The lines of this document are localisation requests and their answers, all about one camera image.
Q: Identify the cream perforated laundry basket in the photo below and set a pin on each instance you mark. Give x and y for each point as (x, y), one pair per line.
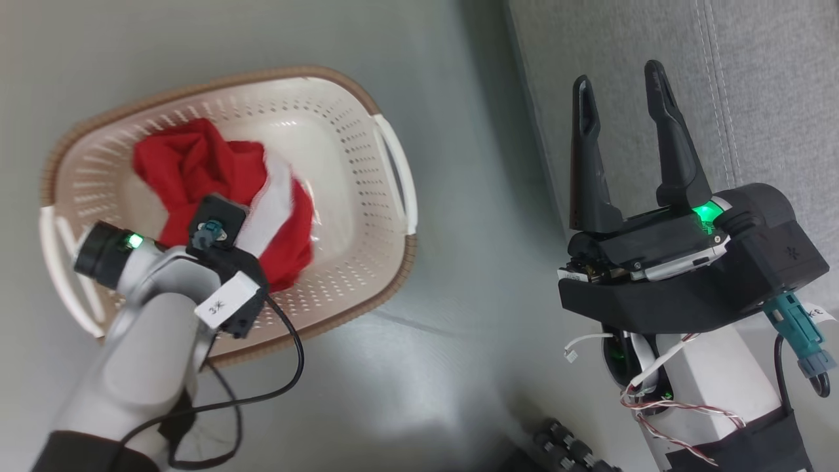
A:
(354, 196)

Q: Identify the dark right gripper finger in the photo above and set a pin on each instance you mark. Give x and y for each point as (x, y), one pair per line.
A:
(678, 157)
(590, 170)

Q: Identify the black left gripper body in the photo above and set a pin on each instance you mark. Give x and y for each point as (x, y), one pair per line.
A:
(246, 272)

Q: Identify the teal right camera connector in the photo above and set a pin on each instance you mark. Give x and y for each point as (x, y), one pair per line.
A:
(799, 328)

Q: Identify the grey fabric sofa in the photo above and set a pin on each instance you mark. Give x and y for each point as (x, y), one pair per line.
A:
(655, 39)

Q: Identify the red and white garment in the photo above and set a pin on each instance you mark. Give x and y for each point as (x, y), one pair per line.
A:
(190, 164)

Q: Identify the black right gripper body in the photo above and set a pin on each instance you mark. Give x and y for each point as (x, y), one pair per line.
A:
(642, 252)

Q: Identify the black robot base connectors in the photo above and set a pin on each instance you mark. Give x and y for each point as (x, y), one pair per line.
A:
(570, 449)

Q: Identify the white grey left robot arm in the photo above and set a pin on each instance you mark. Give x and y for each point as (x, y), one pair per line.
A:
(144, 341)

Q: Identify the teal left camera connector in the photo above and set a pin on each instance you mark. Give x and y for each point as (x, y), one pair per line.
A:
(212, 233)

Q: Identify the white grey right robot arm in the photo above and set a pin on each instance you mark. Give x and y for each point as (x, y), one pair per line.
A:
(721, 373)

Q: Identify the teal camera connector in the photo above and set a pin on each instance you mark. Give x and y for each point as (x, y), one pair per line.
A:
(799, 328)
(212, 233)

